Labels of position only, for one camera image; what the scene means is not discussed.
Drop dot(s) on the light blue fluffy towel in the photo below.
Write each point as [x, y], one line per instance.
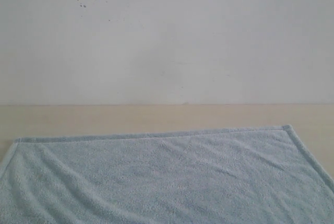
[237, 175]

